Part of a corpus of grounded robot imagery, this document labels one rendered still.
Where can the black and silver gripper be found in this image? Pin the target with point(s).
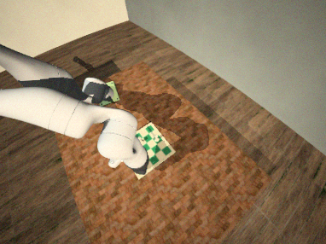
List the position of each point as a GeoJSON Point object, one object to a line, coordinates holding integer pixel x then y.
{"type": "Point", "coordinates": [139, 168]}

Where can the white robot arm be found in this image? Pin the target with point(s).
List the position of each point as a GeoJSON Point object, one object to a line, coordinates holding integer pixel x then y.
{"type": "Point", "coordinates": [49, 99]}

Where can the green and cream chessboard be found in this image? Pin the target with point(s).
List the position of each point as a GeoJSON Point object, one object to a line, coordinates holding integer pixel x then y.
{"type": "Point", "coordinates": [157, 151]}

